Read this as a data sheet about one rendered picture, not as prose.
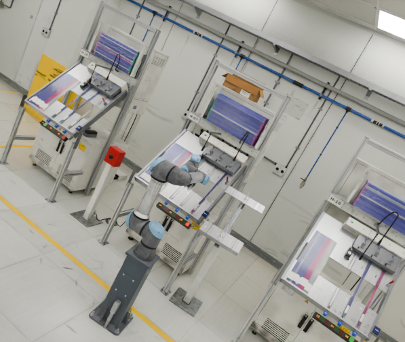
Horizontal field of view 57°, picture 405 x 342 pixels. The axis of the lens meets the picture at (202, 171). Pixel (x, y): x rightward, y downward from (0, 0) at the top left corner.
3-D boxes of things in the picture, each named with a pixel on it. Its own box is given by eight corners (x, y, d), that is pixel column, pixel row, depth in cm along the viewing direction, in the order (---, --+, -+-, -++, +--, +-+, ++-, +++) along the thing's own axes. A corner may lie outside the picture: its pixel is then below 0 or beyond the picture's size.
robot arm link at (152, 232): (152, 250, 238) (161, 233, 235) (136, 238, 242) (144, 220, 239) (161, 245, 249) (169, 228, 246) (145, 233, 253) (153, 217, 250)
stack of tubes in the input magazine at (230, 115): (251, 146, 324) (266, 118, 318) (204, 119, 340) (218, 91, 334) (255, 146, 336) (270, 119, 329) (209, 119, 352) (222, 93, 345)
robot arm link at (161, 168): (138, 239, 242) (172, 167, 226) (121, 226, 246) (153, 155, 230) (147, 234, 253) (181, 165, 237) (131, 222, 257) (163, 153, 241)
